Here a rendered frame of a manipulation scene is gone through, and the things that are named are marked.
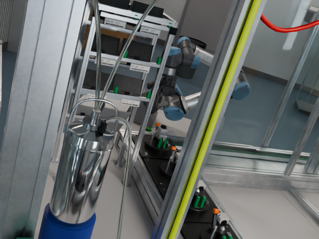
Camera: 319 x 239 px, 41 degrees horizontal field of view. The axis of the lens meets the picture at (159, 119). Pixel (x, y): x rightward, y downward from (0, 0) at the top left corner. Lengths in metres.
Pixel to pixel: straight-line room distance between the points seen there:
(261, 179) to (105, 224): 1.03
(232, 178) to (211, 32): 7.08
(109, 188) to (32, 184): 1.13
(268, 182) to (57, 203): 1.50
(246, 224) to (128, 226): 0.61
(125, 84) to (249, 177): 0.92
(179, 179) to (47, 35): 0.44
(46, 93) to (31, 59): 0.07
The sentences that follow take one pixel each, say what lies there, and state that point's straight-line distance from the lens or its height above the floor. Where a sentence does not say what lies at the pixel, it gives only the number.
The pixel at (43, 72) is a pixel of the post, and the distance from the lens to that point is 0.78.
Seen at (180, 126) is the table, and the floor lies 0.86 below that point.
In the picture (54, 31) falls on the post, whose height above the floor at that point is 1.74.
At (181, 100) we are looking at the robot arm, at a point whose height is 1.12.
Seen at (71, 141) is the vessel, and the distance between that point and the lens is 1.16.
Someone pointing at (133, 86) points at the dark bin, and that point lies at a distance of 1.88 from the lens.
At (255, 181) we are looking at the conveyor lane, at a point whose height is 0.91.
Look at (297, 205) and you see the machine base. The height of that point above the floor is 0.86.
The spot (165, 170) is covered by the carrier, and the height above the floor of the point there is 1.00.
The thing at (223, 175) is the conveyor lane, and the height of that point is 0.93.
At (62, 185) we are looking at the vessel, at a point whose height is 1.25.
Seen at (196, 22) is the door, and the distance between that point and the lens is 9.24.
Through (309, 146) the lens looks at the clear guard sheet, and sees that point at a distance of 3.06.
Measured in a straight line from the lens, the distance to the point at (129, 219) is 1.85.
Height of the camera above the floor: 1.92
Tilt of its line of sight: 21 degrees down
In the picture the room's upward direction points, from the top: 17 degrees clockwise
